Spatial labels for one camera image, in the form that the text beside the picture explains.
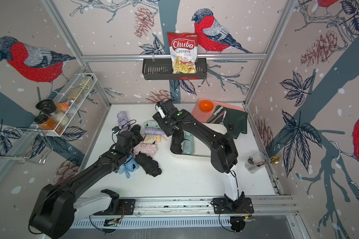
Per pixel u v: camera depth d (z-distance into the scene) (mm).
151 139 961
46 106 619
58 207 395
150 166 836
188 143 936
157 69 1067
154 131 981
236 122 1074
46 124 600
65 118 680
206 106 1136
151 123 1007
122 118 1059
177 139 925
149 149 901
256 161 820
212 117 1111
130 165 828
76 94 770
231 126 1055
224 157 532
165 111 678
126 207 730
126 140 656
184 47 819
